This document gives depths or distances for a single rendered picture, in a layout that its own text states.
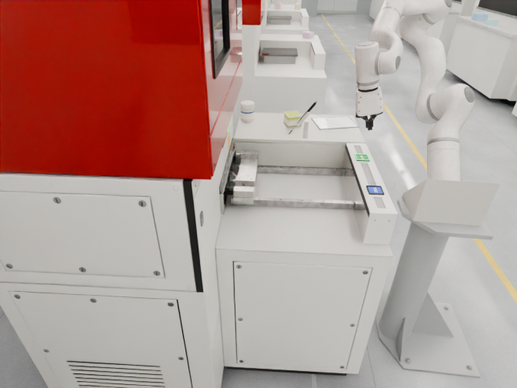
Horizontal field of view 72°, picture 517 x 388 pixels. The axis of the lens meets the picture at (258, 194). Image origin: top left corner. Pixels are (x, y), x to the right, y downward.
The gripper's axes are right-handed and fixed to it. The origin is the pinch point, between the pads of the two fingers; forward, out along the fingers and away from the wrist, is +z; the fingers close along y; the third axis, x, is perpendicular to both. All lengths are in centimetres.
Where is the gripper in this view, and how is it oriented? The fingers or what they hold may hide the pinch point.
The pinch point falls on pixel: (369, 124)
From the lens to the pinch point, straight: 156.0
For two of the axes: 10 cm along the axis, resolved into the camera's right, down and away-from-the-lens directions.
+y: 9.8, -1.4, -1.5
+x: 0.5, -5.5, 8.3
